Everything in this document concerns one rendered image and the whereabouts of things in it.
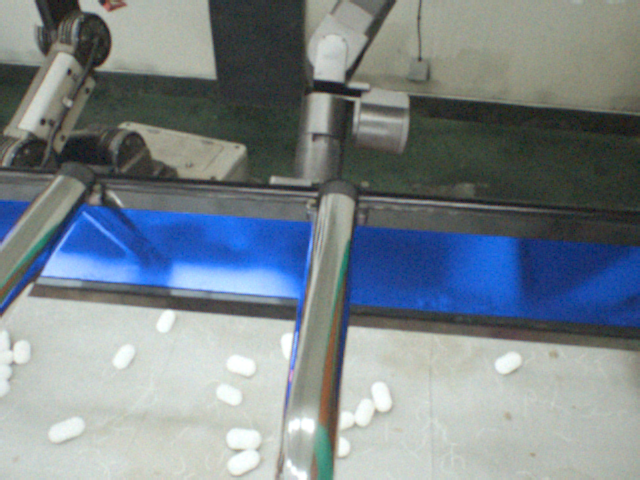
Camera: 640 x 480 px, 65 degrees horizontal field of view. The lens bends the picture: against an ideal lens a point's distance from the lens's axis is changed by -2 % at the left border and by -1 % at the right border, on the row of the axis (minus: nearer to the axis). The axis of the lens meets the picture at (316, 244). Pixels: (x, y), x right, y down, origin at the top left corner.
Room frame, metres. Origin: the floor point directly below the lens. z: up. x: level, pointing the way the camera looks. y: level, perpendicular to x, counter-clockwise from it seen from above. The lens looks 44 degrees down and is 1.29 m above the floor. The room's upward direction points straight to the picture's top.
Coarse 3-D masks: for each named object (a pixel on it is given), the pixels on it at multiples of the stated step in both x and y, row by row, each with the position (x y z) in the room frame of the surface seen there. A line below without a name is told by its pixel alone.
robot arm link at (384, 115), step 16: (320, 48) 0.57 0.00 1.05; (336, 48) 0.57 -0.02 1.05; (320, 64) 0.56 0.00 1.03; (336, 64) 0.56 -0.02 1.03; (320, 80) 0.55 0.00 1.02; (336, 80) 0.54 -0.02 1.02; (352, 96) 0.57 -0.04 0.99; (368, 96) 0.55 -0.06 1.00; (384, 96) 0.55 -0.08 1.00; (400, 96) 0.55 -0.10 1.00; (368, 112) 0.53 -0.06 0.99; (384, 112) 0.53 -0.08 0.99; (400, 112) 0.53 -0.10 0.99; (368, 128) 0.52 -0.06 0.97; (384, 128) 0.52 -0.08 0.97; (400, 128) 0.52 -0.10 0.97; (368, 144) 0.51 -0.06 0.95; (384, 144) 0.51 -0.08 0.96; (400, 144) 0.51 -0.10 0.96
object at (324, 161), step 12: (300, 144) 0.51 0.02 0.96; (312, 144) 0.50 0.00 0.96; (324, 144) 0.50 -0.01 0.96; (336, 144) 0.50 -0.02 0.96; (300, 156) 0.50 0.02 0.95; (312, 156) 0.49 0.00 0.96; (324, 156) 0.49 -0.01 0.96; (336, 156) 0.49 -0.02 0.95; (300, 168) 0.48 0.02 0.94; (312, 168) 0.48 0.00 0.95; (324, 168) 0.48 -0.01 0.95; (336, 168) 0.48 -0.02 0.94; (276, 180) 0.47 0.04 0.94; (288, 180) 0.46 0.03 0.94; (300, 180) 0.46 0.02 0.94
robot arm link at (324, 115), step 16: (320, 96) 0.54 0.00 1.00; (336, 96) 0.54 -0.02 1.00; (304, 112) 0.54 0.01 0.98; (320, 112) 0.53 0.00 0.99; (336, 112) 0.53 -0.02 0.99; (352, 112) 0.56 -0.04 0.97; (304, 128) 0.52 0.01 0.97; (320, 128) 0.51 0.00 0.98; (336, 128) 0.52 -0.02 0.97; (352, 128) 0.52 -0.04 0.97
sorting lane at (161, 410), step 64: (64, 320) 0.42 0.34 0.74; (128, 320) 0.42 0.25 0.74; (192, 320) 0.42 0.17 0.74; (256, 320) 0.42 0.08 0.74; (64, 384) 0.32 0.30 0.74; (128, 384) 0.32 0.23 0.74; (192, 384) 0.32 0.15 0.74; (256, 384) 0.32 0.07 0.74; (448, 384) 0.32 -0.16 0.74; (512, 384) 0.32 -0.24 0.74; (576, 384) 0.32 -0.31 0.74; (0, 448) 0.24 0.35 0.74; (64, 448) 0.24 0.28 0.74; (128, 448) 0.24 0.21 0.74; (192, 448) 0.24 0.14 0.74; (384, 448) 0.25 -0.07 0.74; (448, 448) 0.25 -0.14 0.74; (512, 448) 0.24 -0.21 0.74; (576, 448) 0.24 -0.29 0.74
